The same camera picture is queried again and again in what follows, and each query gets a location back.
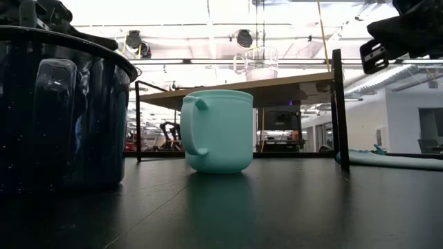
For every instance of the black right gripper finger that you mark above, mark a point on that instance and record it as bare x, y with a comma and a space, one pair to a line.
375, 57

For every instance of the dark blue enamel mug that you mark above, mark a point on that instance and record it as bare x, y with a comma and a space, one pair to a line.
86, 121

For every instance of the clear glass mug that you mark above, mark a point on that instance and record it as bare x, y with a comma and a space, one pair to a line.
261, 74

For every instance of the teal plastic mug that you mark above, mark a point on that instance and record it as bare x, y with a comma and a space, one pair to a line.
225, 131

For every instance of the black background robot arm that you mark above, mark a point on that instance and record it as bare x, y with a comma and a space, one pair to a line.
176, 133

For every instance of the light blue cloth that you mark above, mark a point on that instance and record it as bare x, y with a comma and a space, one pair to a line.
398, 162

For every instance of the black computer case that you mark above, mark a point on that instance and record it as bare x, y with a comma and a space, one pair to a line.
278, 119

